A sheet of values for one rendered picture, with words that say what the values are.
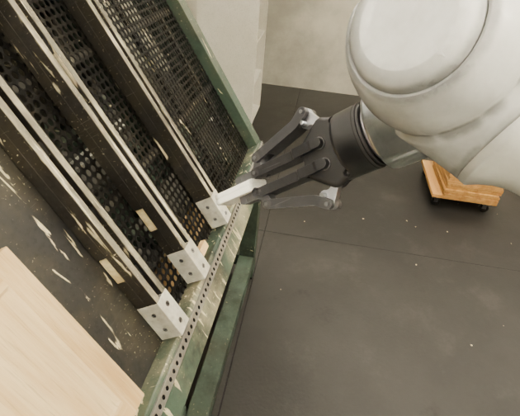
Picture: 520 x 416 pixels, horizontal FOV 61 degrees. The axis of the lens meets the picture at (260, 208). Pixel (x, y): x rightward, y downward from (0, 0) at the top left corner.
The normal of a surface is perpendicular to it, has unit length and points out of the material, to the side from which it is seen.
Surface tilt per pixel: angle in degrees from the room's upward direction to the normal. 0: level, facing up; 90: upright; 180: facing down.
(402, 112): 127
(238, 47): 90
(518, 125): 76
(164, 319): 90
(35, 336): 58
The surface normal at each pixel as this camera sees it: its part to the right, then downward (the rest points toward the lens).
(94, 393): 0.87, -0.30
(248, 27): -0.16, 0.55
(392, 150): -0.25, 0.70
